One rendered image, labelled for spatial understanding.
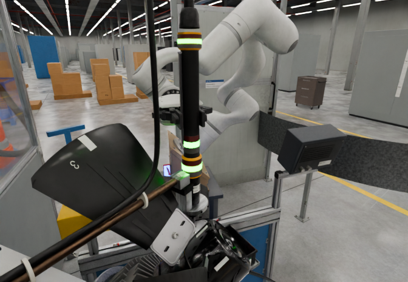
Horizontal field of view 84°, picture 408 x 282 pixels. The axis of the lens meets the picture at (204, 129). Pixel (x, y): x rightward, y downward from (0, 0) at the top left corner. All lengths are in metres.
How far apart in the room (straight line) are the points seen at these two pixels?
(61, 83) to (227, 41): 9.07
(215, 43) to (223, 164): 2.18
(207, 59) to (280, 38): 0.27
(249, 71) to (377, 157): 1.54
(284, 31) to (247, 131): 1.99
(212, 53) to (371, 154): 1.80
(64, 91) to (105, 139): 9.14
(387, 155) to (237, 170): 1.47
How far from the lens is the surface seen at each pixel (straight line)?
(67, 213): 0.95
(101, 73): 7.88
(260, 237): 1.32
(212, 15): 2.39
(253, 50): 0.95
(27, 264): 0.35
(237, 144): 2.72
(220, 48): 0.67
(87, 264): 1.10
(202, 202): 0.54
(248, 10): 0.72
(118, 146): 0.49
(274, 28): 0.81
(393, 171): 2.33
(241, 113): 1.07
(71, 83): 9.60
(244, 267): 0.49
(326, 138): 1.15
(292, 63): 10.15
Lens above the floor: 1.59
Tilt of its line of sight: 19 degrees down
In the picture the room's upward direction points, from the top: straight up
